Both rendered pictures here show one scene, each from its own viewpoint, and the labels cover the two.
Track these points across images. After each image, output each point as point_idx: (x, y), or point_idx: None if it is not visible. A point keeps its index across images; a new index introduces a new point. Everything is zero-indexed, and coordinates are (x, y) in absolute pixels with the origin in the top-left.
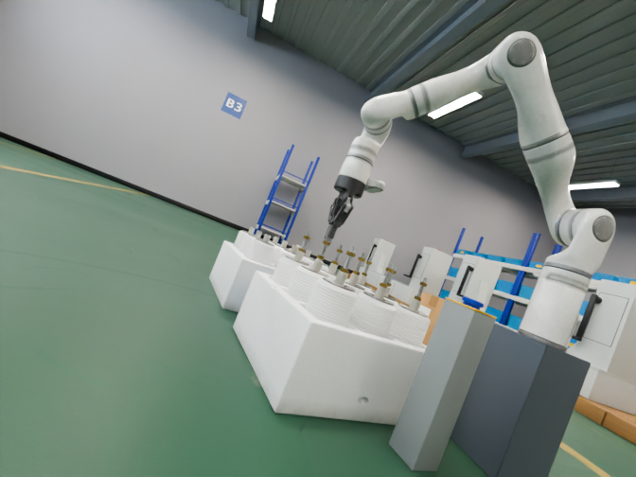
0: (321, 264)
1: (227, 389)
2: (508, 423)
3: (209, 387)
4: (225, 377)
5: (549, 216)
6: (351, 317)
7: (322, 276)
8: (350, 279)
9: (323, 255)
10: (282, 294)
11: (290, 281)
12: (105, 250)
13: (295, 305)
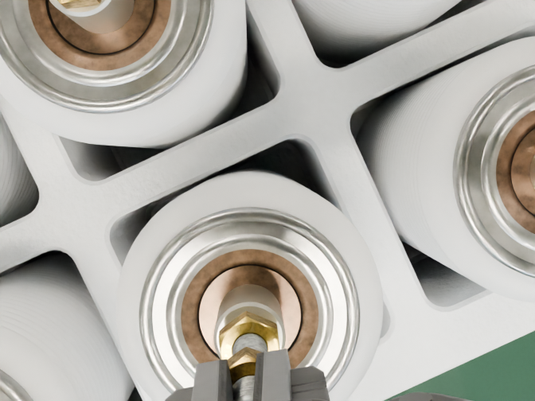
0: (276, 309)
1: (513, 349)
2: None
3: (534, 391)
4: (455, 369)
5: None
6: (419, 23)
7: (361, 264)
8: (115, 19)
9: (263, 342)
10: (388, 396)
11: (111, 398)
12: None
13: (521, 323)
